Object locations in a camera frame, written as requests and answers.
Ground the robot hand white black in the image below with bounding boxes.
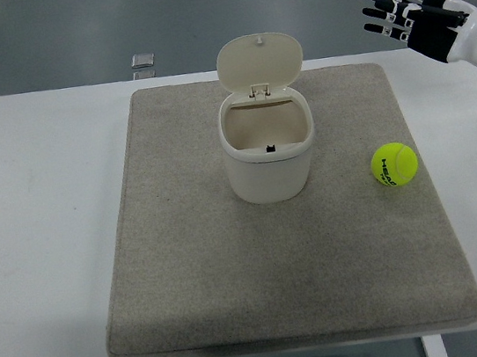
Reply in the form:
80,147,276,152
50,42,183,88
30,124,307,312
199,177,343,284
358,0,477,81

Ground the yellow tennis ball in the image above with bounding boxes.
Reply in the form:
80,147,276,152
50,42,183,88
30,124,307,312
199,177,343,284
367,139,422,191

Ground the cream lidded plastic bin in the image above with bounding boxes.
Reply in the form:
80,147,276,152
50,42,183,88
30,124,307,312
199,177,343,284
206,27,325,210

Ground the beige fabric mat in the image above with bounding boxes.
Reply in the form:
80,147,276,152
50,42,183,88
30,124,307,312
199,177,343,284
71,45,477,357

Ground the silver floor plate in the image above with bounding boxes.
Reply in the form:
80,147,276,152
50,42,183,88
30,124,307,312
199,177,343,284
131,69,158,82
131,52,157,69

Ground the white table leg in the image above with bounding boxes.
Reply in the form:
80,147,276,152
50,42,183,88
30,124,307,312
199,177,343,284
420,331,448,357

